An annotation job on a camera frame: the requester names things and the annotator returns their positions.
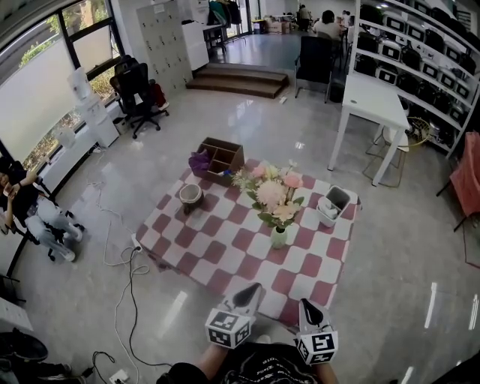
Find wire frame stool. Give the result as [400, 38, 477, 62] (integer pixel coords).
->
[362, 125, 409, 188]

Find white table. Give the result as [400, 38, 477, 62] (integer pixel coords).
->
[328, 73, 412, 188]

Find person's black printed shirt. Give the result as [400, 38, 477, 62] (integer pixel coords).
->
[156, 341, 338, 384]

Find black waste bin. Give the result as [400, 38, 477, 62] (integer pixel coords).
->
[329, 81, 346, 104]

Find white crumpled paper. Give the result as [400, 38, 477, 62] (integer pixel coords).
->
[318, 197, 341, 219]

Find orange chair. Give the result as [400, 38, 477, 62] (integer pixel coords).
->
[436, 130, 480, 233]

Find dark visitor chair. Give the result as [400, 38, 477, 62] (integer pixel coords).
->
[294, 35, 335, 104]

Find yellow hoop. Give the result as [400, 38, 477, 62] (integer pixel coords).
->
[406, 116, 433, 149]

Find black office chair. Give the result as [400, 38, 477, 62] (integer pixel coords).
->
[109, 55, 171, 140]

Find red and white checkered tablecloth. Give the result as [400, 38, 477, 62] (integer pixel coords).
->
[135, 157, 363, 328]

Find white water dispenser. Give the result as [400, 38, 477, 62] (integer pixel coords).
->
[67, 67, 121, 149]

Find person's left forearm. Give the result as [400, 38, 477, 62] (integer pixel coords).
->
[193, 341, 228, 376]

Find red bag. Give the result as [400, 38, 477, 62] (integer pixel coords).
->
[149, 79, 170, 110]

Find cardboard boxes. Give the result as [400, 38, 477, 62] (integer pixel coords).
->
[261, 14, 292, 35]

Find rows of black cases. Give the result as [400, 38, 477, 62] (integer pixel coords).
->
[354, 0, 480, 149]

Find white cable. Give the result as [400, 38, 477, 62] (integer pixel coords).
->
[85, 148, 151, 376]

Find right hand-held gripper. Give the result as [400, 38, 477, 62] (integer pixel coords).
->
[293, 298, 339, 366]

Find white shelving unit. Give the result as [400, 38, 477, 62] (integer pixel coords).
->
[349, 0, 480, 159]

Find rack of dark clothes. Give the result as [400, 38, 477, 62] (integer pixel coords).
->
[207, 0, 244, 28]

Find light green vase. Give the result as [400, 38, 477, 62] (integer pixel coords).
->
[270, 226, 289, 250]

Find grey metal lockers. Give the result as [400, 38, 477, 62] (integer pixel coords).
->
[135, 2, 194, 97]

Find white cabinet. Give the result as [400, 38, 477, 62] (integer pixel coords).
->
[181, 19, 211, 72]

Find pink and cream flowers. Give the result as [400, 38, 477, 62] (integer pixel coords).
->
[231, 159, 305, 230]

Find brown wooden organizer box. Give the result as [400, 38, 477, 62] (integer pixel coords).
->
[191, 136, 246, 188]

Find black cable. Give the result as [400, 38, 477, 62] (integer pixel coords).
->
[80, 246, 182, 380]

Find person's right forearm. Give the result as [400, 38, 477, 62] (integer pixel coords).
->
[317, 361, 339, 384]

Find brown wooden steps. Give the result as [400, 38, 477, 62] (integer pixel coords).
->
[185, 62, 290, 100]

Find purple crumpled wrap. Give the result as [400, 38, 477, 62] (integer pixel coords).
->
[188, 151, 215, 177]

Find grey round pot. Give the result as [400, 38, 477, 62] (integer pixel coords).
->
[178, 183, 205, 215]

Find white rectangular bin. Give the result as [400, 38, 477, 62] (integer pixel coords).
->
[316, 185, 352, 229]

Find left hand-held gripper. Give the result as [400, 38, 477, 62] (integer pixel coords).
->
[205, 283, 264, 350]

